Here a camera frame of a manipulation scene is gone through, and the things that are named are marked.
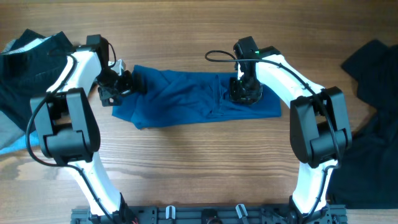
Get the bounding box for folded blue jeans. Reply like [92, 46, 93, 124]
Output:
[1, 131, 39, 155]

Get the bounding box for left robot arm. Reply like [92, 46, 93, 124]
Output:
[27, 34, 147, 223]

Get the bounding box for folded grey garment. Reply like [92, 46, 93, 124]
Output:
[0, 112, 24, 149]

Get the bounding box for right black camera cable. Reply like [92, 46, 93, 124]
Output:
[204, 50, 343, 224]

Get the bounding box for black garment pile right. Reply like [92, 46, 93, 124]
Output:
[327, 39, 397, 209]

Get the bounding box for folded black garment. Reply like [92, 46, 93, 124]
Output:
[0, 29, 99, 133]

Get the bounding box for blue polo shirt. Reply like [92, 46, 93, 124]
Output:
[112, 65, 282, 129]

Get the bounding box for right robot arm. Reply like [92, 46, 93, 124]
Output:
[229, 36, 352, 223]

